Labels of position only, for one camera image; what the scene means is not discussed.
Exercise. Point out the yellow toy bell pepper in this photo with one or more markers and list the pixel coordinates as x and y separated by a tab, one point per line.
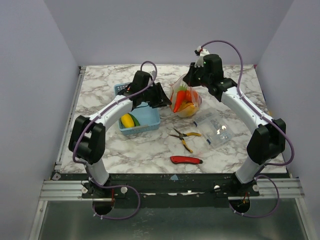
187	110

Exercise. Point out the red utility knife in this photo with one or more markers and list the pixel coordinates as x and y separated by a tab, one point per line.
177	159

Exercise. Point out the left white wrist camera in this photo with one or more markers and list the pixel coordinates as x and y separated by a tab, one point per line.
153	74

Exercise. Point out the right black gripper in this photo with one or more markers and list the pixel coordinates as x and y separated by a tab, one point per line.
191	78

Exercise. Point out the orange toy carrot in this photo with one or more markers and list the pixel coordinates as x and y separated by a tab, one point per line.
180	97

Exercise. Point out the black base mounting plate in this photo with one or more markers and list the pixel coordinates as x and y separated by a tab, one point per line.
134	199

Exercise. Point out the yellow handled pliers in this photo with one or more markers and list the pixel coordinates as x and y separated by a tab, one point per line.
182	136

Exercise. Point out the green toy cucumber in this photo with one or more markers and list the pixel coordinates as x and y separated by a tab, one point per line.
136	122

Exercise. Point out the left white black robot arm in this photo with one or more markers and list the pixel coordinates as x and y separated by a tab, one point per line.
88	137

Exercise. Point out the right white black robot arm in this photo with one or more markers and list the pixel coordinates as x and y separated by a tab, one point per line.
267	134

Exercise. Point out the yellow toy lemon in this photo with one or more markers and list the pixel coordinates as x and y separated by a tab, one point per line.
127	121

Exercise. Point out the clear orange-zip bag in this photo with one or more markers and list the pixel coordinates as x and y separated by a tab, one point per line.
173	90

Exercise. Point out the light blue plastic basket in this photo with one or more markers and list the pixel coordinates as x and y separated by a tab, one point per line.
147	117

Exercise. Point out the clear plastic screw box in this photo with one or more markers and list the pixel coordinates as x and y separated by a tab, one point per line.
213	128

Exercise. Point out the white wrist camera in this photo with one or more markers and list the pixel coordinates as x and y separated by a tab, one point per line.
153	74
200	52

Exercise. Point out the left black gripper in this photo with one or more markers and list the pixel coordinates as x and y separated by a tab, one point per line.
161	97

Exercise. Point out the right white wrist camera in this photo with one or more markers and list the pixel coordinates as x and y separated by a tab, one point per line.
200	52

